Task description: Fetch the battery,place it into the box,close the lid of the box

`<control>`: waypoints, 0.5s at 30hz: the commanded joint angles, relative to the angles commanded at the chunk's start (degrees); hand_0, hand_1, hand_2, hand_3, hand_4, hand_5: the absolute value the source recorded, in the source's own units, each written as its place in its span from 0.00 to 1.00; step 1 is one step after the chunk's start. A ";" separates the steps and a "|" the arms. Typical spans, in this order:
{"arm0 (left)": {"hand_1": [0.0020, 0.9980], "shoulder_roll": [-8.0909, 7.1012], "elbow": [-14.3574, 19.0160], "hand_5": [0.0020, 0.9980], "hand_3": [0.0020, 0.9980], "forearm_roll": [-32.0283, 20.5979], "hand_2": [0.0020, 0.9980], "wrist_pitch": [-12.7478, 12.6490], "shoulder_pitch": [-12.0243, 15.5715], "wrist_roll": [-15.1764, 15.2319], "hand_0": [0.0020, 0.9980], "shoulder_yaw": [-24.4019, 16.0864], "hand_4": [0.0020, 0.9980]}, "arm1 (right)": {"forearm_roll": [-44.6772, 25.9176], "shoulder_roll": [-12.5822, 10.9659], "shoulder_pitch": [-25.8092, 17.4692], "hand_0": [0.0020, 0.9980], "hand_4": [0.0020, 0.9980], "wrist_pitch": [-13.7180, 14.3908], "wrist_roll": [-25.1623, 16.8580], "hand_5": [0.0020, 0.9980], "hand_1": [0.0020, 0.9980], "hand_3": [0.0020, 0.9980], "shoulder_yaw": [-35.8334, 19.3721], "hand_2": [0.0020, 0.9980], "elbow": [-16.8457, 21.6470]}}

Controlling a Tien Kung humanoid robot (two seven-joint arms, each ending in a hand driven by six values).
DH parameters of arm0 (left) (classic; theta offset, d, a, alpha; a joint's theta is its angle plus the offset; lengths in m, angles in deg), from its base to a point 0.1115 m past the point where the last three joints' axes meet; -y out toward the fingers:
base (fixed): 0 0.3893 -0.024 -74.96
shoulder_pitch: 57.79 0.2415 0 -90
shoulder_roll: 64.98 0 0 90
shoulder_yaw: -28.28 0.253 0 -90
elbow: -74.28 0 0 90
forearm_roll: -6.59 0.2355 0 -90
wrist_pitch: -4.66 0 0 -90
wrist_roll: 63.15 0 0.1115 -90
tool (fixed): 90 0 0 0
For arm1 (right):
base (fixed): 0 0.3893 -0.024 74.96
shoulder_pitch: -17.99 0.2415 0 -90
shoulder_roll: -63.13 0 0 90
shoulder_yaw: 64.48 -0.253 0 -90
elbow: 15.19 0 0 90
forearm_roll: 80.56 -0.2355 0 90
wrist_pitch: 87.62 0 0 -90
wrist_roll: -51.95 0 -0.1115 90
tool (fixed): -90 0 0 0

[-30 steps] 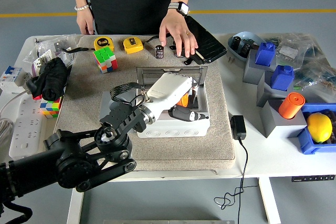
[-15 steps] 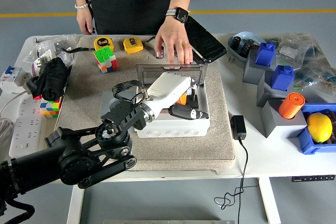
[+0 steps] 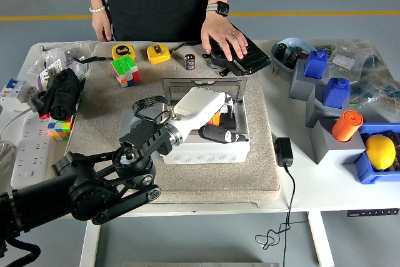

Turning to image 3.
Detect person's left hand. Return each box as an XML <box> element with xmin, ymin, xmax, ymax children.
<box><xmin>201</xmin><ymin>13</ymin><xmax>249</xmax><ymax>62</ymax></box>

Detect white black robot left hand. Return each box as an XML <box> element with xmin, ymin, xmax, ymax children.
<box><xmin>167</xmin><ymin>86</ymin><xmax>250</xmax><ymax>146</ymax></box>

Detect person's right hand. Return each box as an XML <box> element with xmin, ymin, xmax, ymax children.
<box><xmin>91</xmin><ymin>10</ymin><xmax>115</xmax><ymax>43</ymax></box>

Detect black zip case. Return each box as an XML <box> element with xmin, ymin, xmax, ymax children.
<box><xmin>171</xmin><ymin>34</ymin><xmax>271</xmax><ymax>78</ymax></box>

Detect white junction box clear lid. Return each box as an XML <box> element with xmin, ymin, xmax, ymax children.
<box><xmin>159</xmin><ymin>76</ymin><xmax>251</xmax><ymax>165</ymax></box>

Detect black smart watch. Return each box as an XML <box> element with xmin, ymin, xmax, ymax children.
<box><xmin>206</xmin><ymin>1</ymin><xmax>231</xmax><ymax>18</ymax></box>

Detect yellow tape measure round label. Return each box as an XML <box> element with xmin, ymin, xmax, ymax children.
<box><xmin>111</xmin><ymin>43</ymin><xmax>138</xmax><ymax>61</ymax></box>

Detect large colourful puzzle cube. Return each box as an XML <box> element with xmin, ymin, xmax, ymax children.
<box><xmin>111</xmin><ymin>55</ymin><xmax>141</xmax><ymax>89</ymax></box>

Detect clear bags of hardware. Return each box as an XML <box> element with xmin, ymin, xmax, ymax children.
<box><xmin>27</xmin><ymin>40</ymin><xmax>101</xmax><ymax>93</ymax></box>

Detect yellow tape measure square label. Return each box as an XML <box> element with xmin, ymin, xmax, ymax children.
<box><xmin>146</xmin><ymin>43</ymin><xmax>173</xmax><ymax>66</ymax></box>

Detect light blue bowl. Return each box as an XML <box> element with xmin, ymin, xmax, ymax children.
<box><xmin>270</xmin><ymin>37</ymin><xmax>318</xmax><ymax>74</ymax></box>

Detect grey block with round hole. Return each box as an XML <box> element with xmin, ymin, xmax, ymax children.
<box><xmin>119</xmin><ymin>109</ymin><xmax>165</xmax><ymax>143</ymax></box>

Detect black folded cloth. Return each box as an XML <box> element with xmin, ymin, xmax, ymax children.
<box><xmin>31</xmin><ymin>68</ymin><xmax>81</xmax><ymax>121</ymax></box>

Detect grey-brown fabric mat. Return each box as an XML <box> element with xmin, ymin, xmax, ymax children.
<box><xmin>56</xmin><ymin>41</ymin><xmax>281</xmax><ymax>207</ymax></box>

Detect grey holder block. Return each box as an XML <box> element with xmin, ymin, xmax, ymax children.
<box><xmin>309</xmin><ymin>118</ymin><xmax>366</xmax><ymax>165</ymax></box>
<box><xmin>288</xmin><ymin>58</ymin><xmax>331</xmax><ymax>102</ymax></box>
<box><xmin>305</xmin><ymin>84</ymin><xmax>351</xmax><ymax>129</ymax></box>

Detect black power adapter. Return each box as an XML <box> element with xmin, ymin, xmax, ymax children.
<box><xmin>273</xmin><ymin>137</ymin><xmax>294</xmax><ymax>168</ymax></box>

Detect blue plastic block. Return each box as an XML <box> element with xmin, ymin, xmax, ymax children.
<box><xmin>322</xmin><ymin>77</ymin><xmax>351</xmax><ymax>108</ymax></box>
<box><xmin>303</xmin><ymin>50</ymin><xmax>329</xmax><ymax>79</ymax></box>

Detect white blue circuit breaker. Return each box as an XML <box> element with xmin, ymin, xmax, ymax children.
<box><xmin>0</xmin><ymin>78</ymin><xmax>40</xmax><ymax>113</ymax></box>

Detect small colourful puzzle cube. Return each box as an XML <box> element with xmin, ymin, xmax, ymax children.
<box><xmin>47</xmin><ymin>115</ymin><xmax>76</xmax><ymax>142</ymax></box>

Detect white power strip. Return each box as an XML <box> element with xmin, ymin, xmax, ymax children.
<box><xmin>11</xmin><ymin>113</ymin><xmax>53</xmax><ymax>189</ymax></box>

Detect clear bags of parts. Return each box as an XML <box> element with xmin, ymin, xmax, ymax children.
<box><xmin>312</xmin><ymin>39</ymin><xmax>400</xmax><ymax>124</ymax></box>

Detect white table leg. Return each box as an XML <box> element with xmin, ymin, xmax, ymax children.
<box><xmin>79</xmin><ymin>216</ymin><xmax>103</xmax><ymax>267</ymax></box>
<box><xmin>307</xmin><ymin>211</ymin><xmax>335</xmax><ymax>267</ymax></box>

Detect blue plastic bin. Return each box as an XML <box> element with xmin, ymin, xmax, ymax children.
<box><xmin>352</xmin><ymin>123</ymin><xmax>400</xmax><ymax>185</ymax></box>

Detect yellow lemon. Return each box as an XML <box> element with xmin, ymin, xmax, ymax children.
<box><xmin>364</xmin><ymin>134</ymin><xmax>397</xmax><ymax>171</ymax></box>

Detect black table control panel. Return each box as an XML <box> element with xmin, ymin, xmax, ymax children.
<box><xmin>346</xmin><ymin>208</ymin><xmax>400</xmax><ymax>218</ymax></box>

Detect black tape measure strap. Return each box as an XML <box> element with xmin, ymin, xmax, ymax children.
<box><xmin>72</xmin><ymin>56</ymin><xmax>114</xmax><ymax>63</ymax></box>

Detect black adapter cord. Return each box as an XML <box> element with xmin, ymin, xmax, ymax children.
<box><xmin>254</xmin><ymin>165</ymin><xmax>309</xmax><ymax>267</ymax></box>

